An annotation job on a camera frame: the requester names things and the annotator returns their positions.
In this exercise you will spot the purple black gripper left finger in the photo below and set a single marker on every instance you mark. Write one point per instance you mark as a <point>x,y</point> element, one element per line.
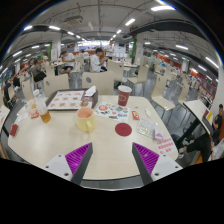
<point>71,166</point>

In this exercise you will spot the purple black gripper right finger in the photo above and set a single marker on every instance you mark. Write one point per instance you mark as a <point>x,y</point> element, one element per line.
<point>152,166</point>

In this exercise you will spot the white red notice sticker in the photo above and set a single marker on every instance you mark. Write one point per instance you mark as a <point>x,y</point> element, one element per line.
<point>166,146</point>

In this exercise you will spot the clear plastic bag card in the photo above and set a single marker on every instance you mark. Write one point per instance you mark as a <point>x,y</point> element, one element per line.
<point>149,129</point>

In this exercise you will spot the round red coaster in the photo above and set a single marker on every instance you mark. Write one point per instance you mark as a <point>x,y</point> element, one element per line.
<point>123,129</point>

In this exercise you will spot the yellow ceramic mug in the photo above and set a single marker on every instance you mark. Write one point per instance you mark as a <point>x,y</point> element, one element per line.
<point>85,119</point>

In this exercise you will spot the small red packet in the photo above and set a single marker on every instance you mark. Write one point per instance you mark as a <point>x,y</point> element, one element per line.
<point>135,115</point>

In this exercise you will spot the colourful sticker sheet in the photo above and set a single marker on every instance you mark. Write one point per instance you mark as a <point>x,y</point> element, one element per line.
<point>112,111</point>

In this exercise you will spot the seated person right edge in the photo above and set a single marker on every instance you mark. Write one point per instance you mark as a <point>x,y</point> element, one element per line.
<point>205,143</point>

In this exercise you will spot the brown tray with menu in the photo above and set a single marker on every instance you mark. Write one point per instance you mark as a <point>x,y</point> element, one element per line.
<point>71,100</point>

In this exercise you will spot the clear plastic tea bottle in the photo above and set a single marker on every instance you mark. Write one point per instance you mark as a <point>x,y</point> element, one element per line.
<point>41,106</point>

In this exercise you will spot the snack packet near bottle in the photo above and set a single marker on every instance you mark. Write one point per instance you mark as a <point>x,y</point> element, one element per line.
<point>32,110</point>

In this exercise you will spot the red paper cup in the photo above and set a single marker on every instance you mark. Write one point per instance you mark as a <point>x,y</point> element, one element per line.
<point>123,94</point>

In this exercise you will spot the white tissue napkin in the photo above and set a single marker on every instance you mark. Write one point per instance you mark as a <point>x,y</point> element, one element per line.
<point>91,91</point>

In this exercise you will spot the red object left edge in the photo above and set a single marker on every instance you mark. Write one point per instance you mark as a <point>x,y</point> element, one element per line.
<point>14,129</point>

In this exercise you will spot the white side table right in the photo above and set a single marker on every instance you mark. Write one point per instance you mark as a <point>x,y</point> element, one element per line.
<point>198,109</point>

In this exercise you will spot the beige chair left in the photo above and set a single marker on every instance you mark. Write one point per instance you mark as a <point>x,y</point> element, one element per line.
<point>55,83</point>

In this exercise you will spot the beige chair right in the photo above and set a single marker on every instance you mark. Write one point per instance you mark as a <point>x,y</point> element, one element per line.
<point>157,94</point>

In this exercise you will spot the beige chair behind table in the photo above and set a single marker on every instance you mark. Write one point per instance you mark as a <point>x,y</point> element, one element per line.
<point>103,81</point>

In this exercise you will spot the person in white shirt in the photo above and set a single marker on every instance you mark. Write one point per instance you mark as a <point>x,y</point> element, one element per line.
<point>97,64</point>

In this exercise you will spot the person white shirt left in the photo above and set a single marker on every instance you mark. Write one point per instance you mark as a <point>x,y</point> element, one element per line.
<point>68,59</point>

